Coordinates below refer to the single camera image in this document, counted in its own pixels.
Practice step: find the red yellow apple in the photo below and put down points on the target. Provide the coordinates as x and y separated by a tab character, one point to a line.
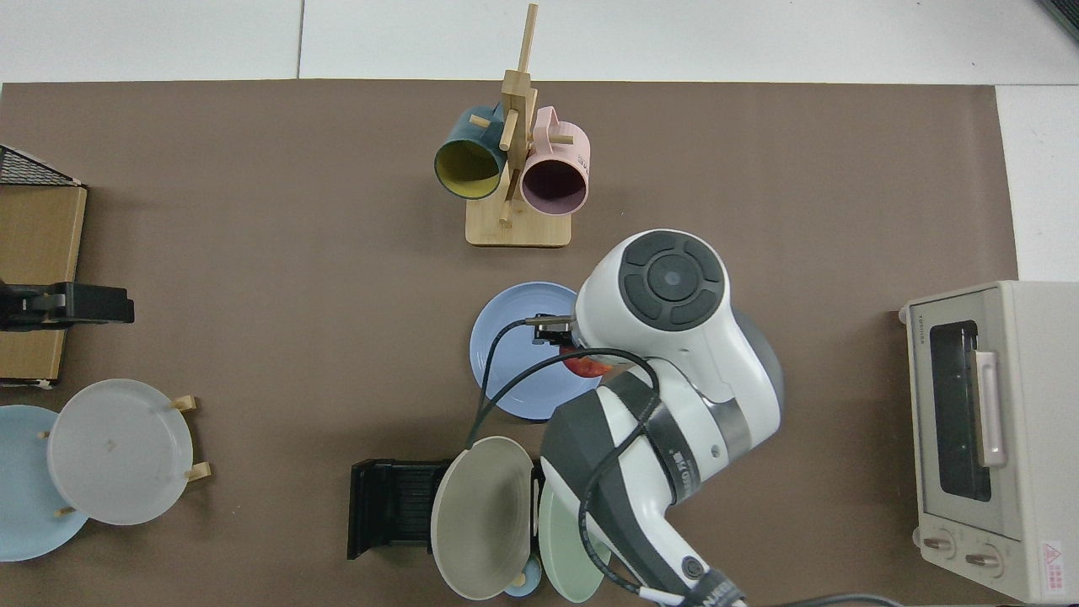
586	366

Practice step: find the wooden plate rack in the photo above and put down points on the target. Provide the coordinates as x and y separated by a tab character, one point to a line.
187	403

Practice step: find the grey plate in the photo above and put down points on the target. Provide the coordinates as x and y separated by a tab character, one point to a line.
118	451

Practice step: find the light blue plate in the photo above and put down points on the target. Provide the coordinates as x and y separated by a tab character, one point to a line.
25	489

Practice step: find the beige plate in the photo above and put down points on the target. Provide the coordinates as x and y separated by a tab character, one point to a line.
480	518

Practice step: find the pale green plate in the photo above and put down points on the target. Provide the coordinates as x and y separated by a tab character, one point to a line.
565	556

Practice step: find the black dish rack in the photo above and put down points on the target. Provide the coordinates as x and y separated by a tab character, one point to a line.
388	506

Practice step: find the wooden cup stand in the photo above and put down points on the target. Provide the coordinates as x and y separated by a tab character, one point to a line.
523	232

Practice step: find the pink cup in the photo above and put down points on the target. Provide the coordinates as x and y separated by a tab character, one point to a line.
552	185

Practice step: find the brown table cloth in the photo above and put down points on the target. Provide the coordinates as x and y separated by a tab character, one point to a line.
253	295

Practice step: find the dark blue cup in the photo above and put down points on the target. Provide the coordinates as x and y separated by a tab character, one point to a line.
468	169

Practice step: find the small blue round thing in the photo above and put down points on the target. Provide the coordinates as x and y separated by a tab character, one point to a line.
524	586

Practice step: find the pale toaster oven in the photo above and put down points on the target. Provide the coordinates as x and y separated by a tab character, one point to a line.
1037	405

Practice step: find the dark grey flat object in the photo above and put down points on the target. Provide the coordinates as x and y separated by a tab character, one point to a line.
1069	10

